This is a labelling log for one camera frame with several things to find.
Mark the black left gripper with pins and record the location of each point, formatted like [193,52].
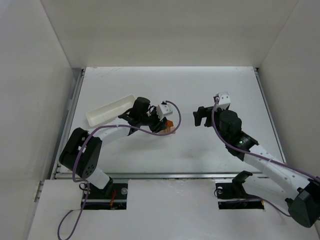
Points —
[155,123]

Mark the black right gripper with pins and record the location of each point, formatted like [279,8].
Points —
[207,117]

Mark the orange triangular wood block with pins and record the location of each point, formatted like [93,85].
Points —
[169,124]

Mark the white plastic tray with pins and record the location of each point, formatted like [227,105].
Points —
[109,112]

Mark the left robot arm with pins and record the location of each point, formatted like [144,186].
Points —
[82,150]

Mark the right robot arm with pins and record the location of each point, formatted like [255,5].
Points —
[292,189]

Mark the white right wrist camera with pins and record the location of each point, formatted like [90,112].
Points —
[222,100]

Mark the right aluminium rail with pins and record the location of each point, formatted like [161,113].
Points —
[279,145]

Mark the aluminium rail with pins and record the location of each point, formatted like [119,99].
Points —
[67,117]
[176,176]
[279,145]

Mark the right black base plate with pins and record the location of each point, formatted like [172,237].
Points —
[225,192]

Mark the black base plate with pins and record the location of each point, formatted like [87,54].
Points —
[118,191]
[225,192]

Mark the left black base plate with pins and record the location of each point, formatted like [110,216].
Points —
[118,191]

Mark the left aluminium rail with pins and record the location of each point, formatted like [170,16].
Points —
[67,117]

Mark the front aluminium rail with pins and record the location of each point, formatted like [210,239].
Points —
[176,176]

